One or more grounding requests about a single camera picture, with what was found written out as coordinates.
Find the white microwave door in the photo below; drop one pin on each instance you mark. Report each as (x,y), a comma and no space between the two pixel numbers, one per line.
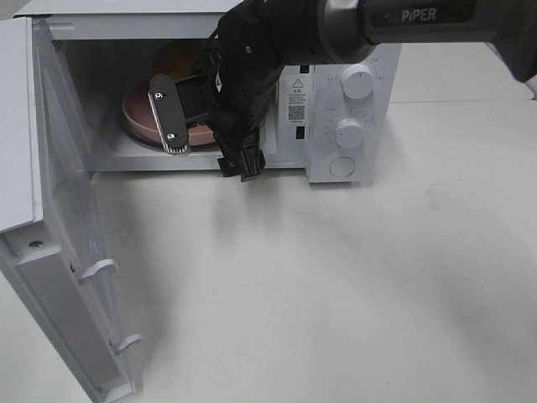
(53,251)

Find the upper white power knob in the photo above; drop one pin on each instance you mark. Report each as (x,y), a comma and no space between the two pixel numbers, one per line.
(357,81)

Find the round white door button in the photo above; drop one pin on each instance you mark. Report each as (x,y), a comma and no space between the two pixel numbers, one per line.
(342,167)

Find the pink round plate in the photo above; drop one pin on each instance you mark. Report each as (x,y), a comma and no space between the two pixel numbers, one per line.
(139,121)

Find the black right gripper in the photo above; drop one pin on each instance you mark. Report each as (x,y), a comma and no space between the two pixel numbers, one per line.
(201,101)

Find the white timer knob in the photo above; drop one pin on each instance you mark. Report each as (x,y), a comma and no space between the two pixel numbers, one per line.
(348,133)

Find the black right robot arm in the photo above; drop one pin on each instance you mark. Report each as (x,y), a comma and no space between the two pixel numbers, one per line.
(254,41)

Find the burger with lettuce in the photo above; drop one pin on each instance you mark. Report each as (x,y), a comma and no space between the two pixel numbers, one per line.
(176,58)

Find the white microwave oven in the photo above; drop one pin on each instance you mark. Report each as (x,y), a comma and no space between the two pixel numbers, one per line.
(84,56)

